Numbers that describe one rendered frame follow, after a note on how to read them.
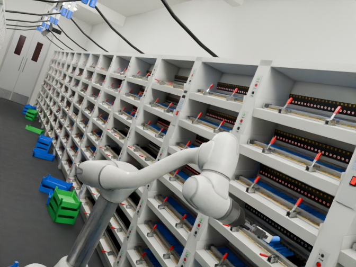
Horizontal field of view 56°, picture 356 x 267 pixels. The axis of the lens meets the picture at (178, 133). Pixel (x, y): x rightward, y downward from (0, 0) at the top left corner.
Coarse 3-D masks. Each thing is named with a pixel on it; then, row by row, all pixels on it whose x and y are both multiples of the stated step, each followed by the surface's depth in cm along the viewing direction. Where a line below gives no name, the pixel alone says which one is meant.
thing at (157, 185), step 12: (204, 72) 235; (216, 72) 240; (192, 84) 233; (204, 84) 238; (216, 84) 242; (192, 108) 238; (204, 108) 242; (168, 132) 241; (180, 132) 238; (192, 132) 242; (156, 180) 238; (144, 192) 244; (144, 204) 238; (144, 216) 240; (132, 240) 240; (120, 252) 246; (120, 264) 241
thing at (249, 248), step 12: (240, 204) 183; (252, 216) 175; (216, 228) 170; (228, 228) 163; (228, 240) 161; (240, 240) 153; (288, 240) 152; (252, 252) 145; (264, 252) 145; (264, 264) 138; (276, 264) 136
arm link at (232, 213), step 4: (228, 196) 113; (232, 200) 112; (232, 204) 110; (236, 204) 112; (232, 208) 110; (236, 208) 111; (228, 212) 109; (232, 212) 110; (236, 212) 111; (224, 216) 109; (228, 216) 110; (232, 216) 110; (236, 216) 111; (220, 220) 111; (224, 220) 111; (228, 220) 111; (232, 220) 111
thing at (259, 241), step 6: (240, 228) 162; (246, 234) 158; (252, 234) 155; (258, 240) 150; (258, 246) 148; (264, 246) 147; (270, 246) 146; (270, 252) 143; (276, 252) 141; (282, 258) 137; (288, 264) 134; (294, 264) 133
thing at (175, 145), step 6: (198, 138) 238; (204, 138) 230; (168, 144) 235; (174, 144) 237; (180, 144) 236; (186, 144) 221; (192, 144) 239; (198, 144) 236; (168, 150) 235; (174, 150) 227; (180, 150) 221; (198, 168) 198
